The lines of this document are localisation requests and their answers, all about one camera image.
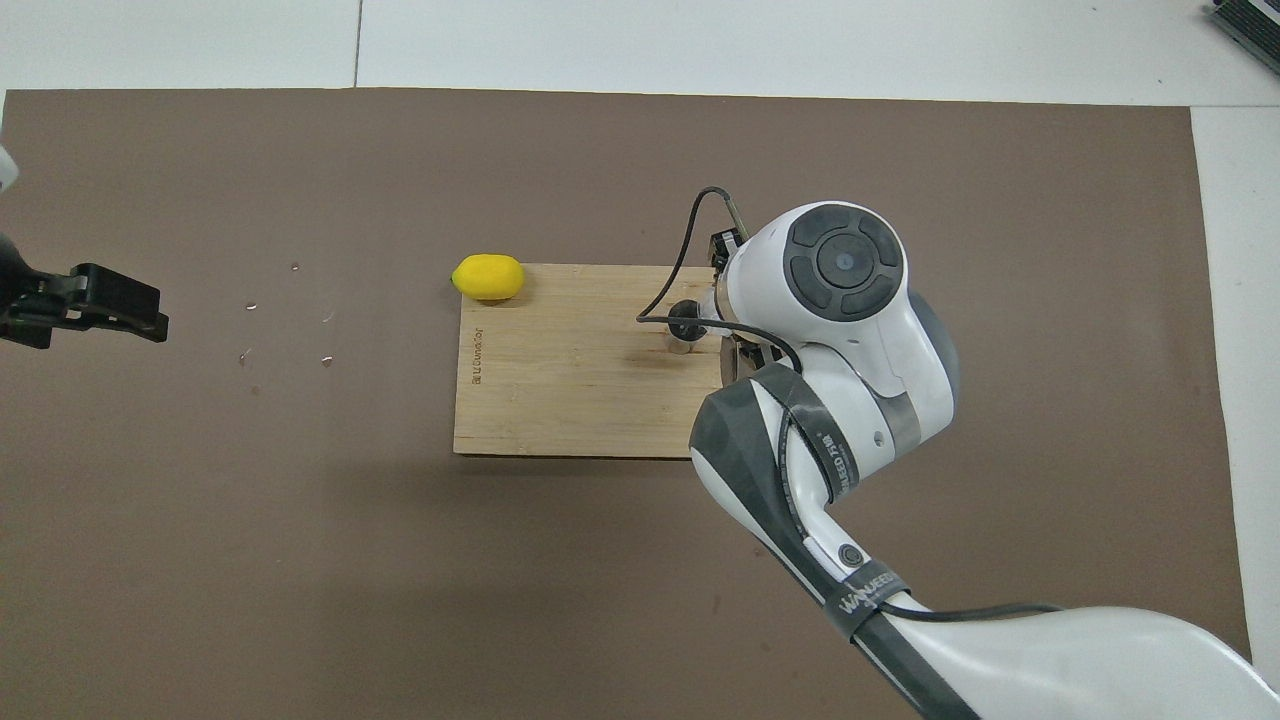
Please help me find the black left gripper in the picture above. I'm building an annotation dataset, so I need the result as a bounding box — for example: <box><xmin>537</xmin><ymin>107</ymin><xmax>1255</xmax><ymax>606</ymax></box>
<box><xmin>0</xmin><ymin>236</ymin><xmax>170</xmax><ymax>352</ymax></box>

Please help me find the steel double jigger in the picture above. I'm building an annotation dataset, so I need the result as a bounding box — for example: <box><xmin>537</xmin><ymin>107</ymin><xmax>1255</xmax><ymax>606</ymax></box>
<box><xmin>667</xmin><ymin>297</ymin><xmax>714</xmax><ymax>358</ymax></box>

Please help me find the bamboo cutting board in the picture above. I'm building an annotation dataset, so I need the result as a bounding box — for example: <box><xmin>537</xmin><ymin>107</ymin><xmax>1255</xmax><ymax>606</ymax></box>
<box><xmin>453</xmin><ymin>263</ymin><xmax>744</xmax><ymax>461</ymax></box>

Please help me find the yellow lemon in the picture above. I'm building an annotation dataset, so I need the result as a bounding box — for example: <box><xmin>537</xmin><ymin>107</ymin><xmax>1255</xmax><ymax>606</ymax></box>
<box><xmin>451</xmin><ymin>254</ymin><xmax>527</xmax><ymax>303</ymax></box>

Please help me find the brown table mat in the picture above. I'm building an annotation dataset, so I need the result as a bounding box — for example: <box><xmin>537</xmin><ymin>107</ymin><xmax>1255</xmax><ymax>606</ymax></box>
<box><xmin>0</xmin><ymin>88</ymin><xmax>1260</xmax><ymax>720</ymax></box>

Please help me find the grey ribbed device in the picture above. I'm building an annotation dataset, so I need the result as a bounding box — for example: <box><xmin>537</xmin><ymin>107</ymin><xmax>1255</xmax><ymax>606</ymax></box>
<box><xmin>1207</xmin><ymin>0</ymin><xmax>1280</xmax><ymax>50</ymax></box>

